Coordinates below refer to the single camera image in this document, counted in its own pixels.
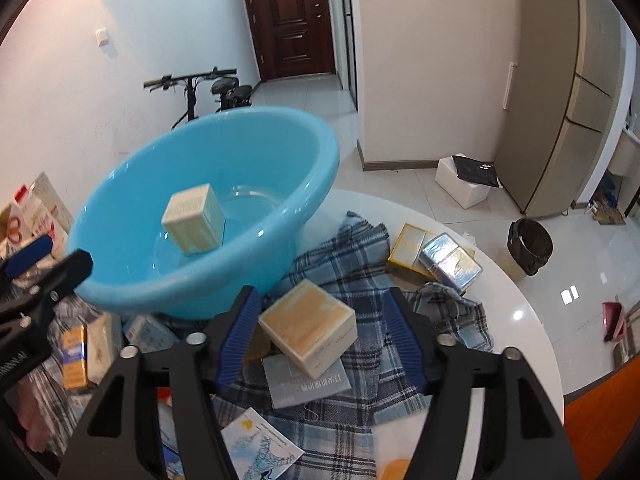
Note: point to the dark brown door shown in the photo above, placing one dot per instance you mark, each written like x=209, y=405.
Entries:
x=290, y=20

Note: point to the black bicycle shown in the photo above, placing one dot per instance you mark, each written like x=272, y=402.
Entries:
x=190, y=95

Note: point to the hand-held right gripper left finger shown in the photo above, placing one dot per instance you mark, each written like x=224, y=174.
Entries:
x=235, y=345

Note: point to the carton with red print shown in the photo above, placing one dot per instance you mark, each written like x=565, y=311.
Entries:
x=15, y=225

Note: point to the orange wooden panel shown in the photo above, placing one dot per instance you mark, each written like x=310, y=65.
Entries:
x=605, y=410

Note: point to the black framed glass door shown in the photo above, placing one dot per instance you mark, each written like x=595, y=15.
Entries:
x=347, y=20

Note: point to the blue plastic basin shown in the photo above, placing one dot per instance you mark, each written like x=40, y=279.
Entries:
x=280, y=160

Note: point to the black trash bin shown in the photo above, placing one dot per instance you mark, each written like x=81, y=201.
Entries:
x=530, y=245

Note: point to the white light switch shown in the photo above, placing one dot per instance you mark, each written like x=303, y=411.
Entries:
x=102, y=36

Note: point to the cream box with orange face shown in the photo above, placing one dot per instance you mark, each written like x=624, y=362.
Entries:
x=310, y=320

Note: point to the blue plaid cloth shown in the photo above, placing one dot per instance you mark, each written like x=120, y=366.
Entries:
x=350, y=270

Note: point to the silver foil box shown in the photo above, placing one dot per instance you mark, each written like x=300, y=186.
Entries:
x=447, y=260

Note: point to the white foam box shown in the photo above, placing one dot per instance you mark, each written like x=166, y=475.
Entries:
x=460, y=192

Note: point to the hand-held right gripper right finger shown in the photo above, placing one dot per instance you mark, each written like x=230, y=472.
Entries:
x=402, y=340

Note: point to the white sink cabinet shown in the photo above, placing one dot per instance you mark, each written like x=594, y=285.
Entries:
x=627, y=152

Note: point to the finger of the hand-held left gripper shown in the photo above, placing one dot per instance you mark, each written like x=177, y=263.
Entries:
x=65, y=272
x=30, y=256

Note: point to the black plastic bag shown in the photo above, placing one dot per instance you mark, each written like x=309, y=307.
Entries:
x=475, y=170

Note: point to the cream soap box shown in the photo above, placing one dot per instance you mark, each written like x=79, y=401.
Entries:
x=103, y=345

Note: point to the beige refrigerator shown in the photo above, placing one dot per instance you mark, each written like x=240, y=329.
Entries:
x=550, y=110

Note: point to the amber plastic case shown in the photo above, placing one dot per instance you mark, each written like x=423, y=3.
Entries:
x=257, y=347

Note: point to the yellow and blue box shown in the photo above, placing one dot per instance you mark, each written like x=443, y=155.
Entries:
x=75, y=355

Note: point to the gold box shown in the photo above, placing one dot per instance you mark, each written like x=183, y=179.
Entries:
x=407, y=250

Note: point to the milk bottle with red cap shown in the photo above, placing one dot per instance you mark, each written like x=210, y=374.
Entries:
x=40, y=222

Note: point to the grey cardboard box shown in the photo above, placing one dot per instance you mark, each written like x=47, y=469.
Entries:
x=300, y=387

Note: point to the leaflet with blue drawing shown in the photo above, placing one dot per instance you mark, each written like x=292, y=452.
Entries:
x=255, y=440

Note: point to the pink dustpan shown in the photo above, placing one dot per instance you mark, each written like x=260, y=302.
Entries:
x=614, y=322

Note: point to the beige cardboard box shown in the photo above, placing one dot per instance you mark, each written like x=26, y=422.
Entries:
x=50, y=195

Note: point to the light blue box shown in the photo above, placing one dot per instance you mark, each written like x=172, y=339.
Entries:
x=147, y=332

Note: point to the cream patterned box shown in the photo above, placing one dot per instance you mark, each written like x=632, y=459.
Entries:
x=192, y=220

